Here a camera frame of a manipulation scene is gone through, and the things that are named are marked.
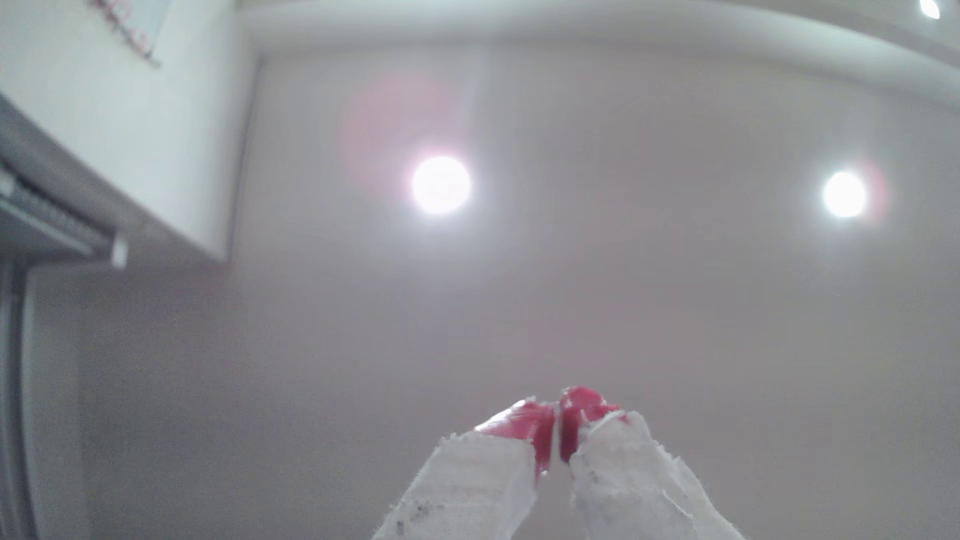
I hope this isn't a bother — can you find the white wall cabinet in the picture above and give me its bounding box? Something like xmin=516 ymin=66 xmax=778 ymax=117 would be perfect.
xmin=0 ymin=0 xmax=260 ymax=264

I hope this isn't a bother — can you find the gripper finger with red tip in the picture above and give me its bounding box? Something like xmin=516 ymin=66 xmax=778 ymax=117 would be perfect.
xmin=372 ymin=399 xmax=556 ymax=540
xmin=560 ymin=386 xmax=744 ymax=540

